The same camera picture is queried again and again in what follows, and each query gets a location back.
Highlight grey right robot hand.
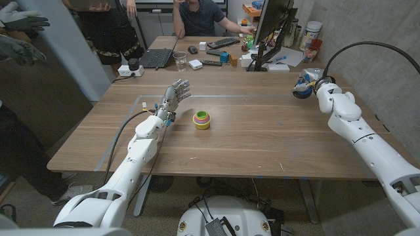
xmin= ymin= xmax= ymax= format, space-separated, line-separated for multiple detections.
xmin=291 ymin=68 xmax=326 ymax=100

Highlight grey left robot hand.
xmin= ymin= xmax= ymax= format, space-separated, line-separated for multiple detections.
xmin=154 ymin=78 xmax=192 ymax=123

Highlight colourful stacked cups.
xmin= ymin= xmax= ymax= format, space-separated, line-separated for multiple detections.
xmin=192 ymin=110 xmax=212 ymax=130

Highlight clear jar with coloured pieces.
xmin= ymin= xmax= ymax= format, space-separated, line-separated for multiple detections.
xmin=302 ymin=45 xmax=319 ymax=64

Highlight white paper sheet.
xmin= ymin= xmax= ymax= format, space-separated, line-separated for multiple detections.
xmin=262 ymin=45 xmax=305 ymax=68

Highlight long white box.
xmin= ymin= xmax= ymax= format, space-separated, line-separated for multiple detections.
xmin=266 ymin=63 xmax=291 ymax=73

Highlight clear glass cup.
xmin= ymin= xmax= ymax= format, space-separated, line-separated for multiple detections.
xmin=172 ymin=50 xmax=188 ymax=73

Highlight flat white device box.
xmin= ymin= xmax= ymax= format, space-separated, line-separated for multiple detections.
xmin=188 ymin=58 xmax=204 ymax=71

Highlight white cylindrical canister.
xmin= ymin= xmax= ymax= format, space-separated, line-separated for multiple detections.
xmin=299 ymin=20 xmax=324 ymax=52

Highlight black laptop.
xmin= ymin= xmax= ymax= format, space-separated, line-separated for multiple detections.
xmin=138 ymin=29 xmax=183 ymax=70

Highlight black remote control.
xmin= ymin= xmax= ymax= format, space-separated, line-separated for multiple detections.
xmin=199 ymin=58 xmax=224 ymax=67

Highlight white power strip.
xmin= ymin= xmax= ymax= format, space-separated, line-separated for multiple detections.
xmin=117 ymin=64 xmax=146 ymax=78

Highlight white cardboard box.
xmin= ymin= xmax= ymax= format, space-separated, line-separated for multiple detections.
xmin=240 ymin=53 xmax=261 ymax=69

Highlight black computer monitor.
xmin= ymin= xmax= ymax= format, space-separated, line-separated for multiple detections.
xmin=253 ymin=0 xmax=295 ymax=47

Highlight black keyboard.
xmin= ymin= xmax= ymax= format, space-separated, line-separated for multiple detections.
xmin=206 ymin=36 xmax=242 ymax=50

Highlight seated person dark blue shirt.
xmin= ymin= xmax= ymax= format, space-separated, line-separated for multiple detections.
xmin=172 ymin=0 xmax=257 ymax=39

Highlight standing person black shorts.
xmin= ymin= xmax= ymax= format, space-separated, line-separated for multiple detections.
xmin=62 ymin=0 xmax=146 ymax=78

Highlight white robot torso base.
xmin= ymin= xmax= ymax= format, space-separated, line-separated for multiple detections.
xmin=176 ymin=195 xmax=274 ymax=236

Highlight person in dark trousers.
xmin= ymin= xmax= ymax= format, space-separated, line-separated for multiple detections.
xmin=0 ymin=100 xmax=95 ymax=208

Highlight grey white glove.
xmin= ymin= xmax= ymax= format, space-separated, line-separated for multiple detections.
xmin=0 ymin=33 xmax=47 ymax=67
xmin=0 ymin=1 xmax=51 ymax=33

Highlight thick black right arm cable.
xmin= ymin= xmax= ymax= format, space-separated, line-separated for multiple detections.
xmin=322 ymin=40 xmax=420 ymax=80

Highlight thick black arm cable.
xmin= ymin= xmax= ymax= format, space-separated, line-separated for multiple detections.
xmin=322 ymin=40 xmax=420 ymax=80
xmin=102 ymin=109 xmax=156 ymax=186

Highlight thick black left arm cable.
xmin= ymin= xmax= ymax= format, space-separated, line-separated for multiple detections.
xmin=102 ymin=109 xmax=156 ymax=186

